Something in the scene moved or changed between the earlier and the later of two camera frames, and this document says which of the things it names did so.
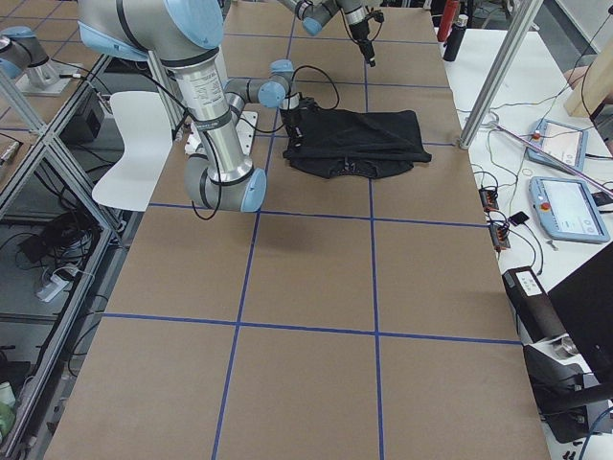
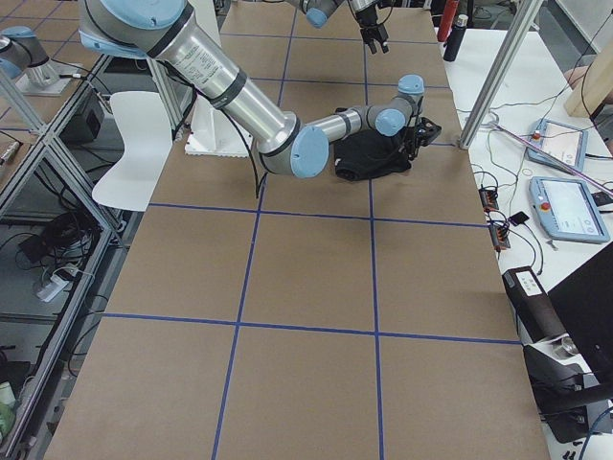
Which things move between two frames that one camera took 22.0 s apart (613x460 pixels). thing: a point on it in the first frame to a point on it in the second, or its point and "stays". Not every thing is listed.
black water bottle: [453, 46] stays
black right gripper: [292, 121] to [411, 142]
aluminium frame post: [522, 18] stays
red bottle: [449, 11] stays
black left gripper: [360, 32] to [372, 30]
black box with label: [535, 313] stays
